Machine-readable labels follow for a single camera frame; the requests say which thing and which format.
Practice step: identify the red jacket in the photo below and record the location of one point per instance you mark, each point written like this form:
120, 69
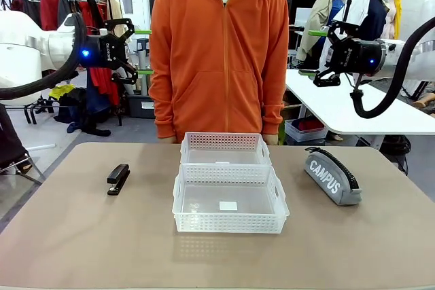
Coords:
49, 11

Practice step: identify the black clothes pile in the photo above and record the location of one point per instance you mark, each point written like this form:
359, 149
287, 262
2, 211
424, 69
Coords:
78, 103

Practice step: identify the beige hanging garment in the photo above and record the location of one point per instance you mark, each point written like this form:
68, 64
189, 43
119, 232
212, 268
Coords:
117, 11

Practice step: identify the pale pink garment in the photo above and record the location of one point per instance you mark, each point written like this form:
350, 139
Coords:
389, 15

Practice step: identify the seated person's dark trousers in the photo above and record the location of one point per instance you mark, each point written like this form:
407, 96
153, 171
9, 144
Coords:
10, 140

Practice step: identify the metal chair frame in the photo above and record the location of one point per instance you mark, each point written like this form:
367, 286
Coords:
35, 171

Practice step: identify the yellow hanging garment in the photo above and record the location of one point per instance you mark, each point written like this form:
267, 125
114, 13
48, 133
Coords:
398, 15

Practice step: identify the person's right hand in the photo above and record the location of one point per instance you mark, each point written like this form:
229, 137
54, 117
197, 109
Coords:
168, 140

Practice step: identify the grey paper roll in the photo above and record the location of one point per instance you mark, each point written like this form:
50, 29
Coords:
129, 89

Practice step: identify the yellow cloth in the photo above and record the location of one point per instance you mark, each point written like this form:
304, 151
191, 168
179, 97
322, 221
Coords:
61, 91

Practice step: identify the grey CAMPUS pencil case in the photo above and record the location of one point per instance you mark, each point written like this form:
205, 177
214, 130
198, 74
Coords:
331, 178

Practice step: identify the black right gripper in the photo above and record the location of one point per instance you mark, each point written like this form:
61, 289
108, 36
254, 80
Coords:
353, 55

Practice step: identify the grey hanging garment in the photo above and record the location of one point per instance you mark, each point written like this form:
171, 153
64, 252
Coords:
64, 4

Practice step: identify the person's right forearm orange sleeve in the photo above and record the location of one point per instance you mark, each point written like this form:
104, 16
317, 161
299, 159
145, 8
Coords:
163, 117

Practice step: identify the white perforated plastic basket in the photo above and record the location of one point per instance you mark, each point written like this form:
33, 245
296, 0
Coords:
231, 201
224, 149

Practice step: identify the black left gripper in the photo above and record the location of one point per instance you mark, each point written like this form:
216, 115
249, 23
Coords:
108, 50

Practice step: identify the tall white paper tube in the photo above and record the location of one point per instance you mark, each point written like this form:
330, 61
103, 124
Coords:
142, 83

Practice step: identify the dark hanging garment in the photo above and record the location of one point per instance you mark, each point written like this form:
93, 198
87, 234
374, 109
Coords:
32, 11

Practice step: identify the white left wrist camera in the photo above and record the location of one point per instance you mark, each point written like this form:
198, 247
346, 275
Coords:
66, 25

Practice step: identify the green plastic item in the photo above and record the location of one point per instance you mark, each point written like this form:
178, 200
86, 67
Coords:
281, 133

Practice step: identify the white work table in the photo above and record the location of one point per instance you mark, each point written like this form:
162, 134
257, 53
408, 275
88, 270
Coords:
340, 106

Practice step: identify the person in orange hoodie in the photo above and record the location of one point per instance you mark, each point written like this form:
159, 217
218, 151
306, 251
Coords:
217, 66

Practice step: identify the white hanging shirt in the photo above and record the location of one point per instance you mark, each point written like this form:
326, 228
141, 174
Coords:
360, 4

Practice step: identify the black stapler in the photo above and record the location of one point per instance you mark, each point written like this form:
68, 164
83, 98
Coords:
118, 179

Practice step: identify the long red dress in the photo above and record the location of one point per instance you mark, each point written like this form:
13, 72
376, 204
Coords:
102, 83

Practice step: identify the beige mannequin limb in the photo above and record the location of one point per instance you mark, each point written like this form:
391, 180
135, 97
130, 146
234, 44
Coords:
426, 101

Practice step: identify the mannequin in beige coat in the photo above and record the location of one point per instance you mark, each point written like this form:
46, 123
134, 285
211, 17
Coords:
319, 15

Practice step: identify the person's left hand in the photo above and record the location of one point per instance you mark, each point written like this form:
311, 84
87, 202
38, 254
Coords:
271, 139

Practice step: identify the clear box with red contents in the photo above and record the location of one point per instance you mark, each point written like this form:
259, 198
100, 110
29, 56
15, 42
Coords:
306, 135

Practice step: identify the white plastic pipe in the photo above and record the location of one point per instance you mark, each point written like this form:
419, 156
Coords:
40, 147

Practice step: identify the grey storage bin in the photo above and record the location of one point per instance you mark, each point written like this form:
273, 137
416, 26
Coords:
139, 108

